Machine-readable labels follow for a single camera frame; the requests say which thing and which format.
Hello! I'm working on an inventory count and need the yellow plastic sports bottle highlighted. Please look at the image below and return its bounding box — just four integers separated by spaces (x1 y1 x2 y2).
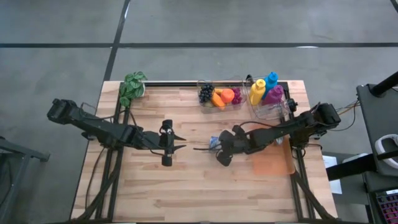
249 78 267 106

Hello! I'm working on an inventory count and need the silver tin can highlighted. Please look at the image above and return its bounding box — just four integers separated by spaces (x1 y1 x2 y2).
209 136 222 151

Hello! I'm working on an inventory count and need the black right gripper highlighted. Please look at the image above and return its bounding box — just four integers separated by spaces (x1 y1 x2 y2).
215 124 254 167

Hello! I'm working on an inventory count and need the magenta plastic sports bottle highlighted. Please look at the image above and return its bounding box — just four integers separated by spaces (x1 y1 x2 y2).
262 84 285 106

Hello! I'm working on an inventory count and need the orange toy fruit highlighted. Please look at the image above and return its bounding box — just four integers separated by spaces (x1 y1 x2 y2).
220 88 236 105

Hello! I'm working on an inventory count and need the red toy grape bunch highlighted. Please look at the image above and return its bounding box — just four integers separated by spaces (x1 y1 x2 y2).
231 87 243 106

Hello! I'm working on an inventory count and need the black pole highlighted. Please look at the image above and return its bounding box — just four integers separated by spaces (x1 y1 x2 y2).
371 70 398 97

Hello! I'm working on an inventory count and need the dark grey side desk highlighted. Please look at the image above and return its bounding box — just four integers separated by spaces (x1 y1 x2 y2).
356 83 398 180

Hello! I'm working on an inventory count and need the blue plastic sports bottle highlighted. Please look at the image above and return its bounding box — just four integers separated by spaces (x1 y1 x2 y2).
262 71 279 100

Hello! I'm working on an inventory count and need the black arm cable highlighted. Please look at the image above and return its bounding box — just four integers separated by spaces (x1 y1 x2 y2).
192 120 282 152
79 101 165 156

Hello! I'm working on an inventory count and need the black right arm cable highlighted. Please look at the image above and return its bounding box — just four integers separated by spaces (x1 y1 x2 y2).
192 120 282 152

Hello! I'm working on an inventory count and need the grey metal bench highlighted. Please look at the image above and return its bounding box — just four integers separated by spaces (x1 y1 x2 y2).
0 134 50 224

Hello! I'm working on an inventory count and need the orange toy mango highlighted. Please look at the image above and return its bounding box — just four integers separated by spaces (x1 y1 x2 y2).
211 91 226 110

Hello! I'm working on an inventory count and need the backlit keyboard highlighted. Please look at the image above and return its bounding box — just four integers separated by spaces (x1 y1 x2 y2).
374 188 398 224

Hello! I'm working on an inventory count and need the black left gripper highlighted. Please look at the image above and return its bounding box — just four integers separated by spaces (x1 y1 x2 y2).
143 119 187 167

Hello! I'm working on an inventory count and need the white paper on floor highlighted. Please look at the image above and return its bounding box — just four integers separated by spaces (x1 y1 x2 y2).
322 154 343 195

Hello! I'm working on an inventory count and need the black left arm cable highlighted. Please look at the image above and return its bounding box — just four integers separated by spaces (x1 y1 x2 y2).
79 101 165 156

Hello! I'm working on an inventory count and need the green plant in white pot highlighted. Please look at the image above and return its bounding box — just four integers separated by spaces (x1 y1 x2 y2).
119 70 149 108

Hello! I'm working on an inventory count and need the orange translucent tray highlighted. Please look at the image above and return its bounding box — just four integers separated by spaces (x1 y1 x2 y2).
251 134 296 176

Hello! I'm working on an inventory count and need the white headset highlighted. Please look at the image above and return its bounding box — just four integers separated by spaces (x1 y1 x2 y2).
374 134 398 161

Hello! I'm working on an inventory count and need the black toy grape bunch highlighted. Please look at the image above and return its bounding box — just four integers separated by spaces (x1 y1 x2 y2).
198 83 216 105

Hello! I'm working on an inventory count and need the clear plastic bin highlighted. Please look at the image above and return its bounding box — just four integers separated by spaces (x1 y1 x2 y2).
244 74 292 121
197 80 248 113

